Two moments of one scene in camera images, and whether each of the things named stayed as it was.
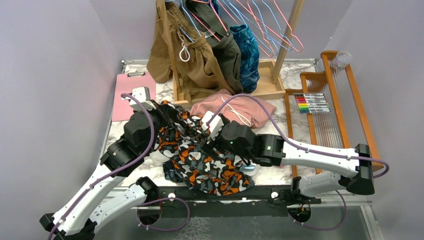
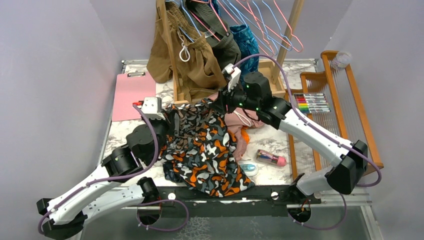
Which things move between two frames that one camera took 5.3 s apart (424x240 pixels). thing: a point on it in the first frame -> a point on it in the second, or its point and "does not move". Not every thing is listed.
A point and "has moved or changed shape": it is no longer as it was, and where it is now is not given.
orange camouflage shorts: [189, 159] has moved or changed shape
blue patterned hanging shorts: [248, 53] does not move
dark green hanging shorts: [227, 47] does not move
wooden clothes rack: [271, 81] does not move
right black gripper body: [209, 144] -> [235, 98]
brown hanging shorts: [197, 67] does not move
